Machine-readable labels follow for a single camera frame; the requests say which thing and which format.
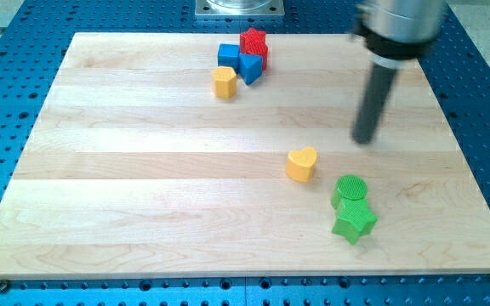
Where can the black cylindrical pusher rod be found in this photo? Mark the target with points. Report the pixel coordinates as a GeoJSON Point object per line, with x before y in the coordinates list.
{"type": "Point", "coordinates": [376, 93]}

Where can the yellow heart block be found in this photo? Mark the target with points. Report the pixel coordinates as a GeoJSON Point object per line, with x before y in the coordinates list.
{"type": "Point", "coordinates": [301, 164]}

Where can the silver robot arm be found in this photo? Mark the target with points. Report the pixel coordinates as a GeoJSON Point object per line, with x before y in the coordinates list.
{"type": "Point", "coordinates": [394, 31]}

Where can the yellow hexagon block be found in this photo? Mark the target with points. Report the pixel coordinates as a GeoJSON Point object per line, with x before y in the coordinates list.
{"type": "Point", "coordinates": [224, 83]}

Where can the green cylinder block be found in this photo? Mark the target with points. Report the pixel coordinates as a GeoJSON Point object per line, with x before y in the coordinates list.
{"type": "Point", "coordinates": [348, 187]}

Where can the blue triangle block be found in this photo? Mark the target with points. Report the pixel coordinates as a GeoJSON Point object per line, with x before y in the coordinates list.
{"type": "Point", "coordinates": [250, 67]}

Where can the red star block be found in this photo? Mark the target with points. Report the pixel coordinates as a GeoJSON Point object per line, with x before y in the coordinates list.
{"type": "Point", "coordinates": [251, 35]}

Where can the green star block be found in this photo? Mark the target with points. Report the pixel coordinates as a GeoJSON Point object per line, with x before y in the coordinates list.
{"type": "Point", "coordinates": [353, 219]}

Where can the blue cube block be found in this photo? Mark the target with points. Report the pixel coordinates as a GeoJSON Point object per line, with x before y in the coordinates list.
{"type": "Point", "coordinates": [228, 55]}

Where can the light wooden board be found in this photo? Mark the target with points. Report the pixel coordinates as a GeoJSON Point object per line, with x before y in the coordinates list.
{"type": "Point", "coordinates": [134, 169]}

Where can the blue perforated table plate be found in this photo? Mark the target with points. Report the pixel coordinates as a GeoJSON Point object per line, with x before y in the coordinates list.
{"type": "Point", "coordinates": [34, 37]}

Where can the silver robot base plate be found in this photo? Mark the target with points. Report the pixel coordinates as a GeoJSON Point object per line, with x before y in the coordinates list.
{"type": "Point", "coordinates": [239, 8]}

